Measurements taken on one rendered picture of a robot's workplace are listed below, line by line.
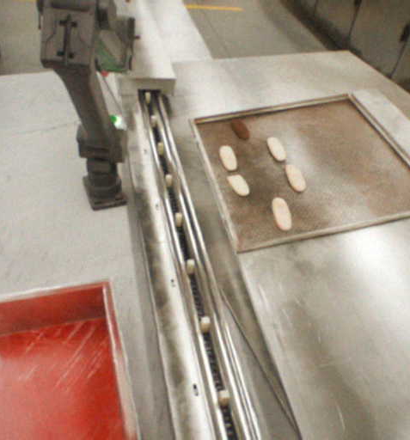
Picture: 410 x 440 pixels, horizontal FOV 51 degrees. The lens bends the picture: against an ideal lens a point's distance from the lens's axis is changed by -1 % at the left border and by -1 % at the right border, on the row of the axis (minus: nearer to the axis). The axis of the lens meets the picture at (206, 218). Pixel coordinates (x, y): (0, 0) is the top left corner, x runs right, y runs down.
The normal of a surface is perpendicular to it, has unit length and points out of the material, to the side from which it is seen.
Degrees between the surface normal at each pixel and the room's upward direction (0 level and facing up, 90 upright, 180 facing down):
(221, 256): 0
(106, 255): 0
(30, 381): 0
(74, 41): 54
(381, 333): 10
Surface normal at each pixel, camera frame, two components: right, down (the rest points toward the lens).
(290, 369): -0.05, -0.69
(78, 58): 0.04, 0.14
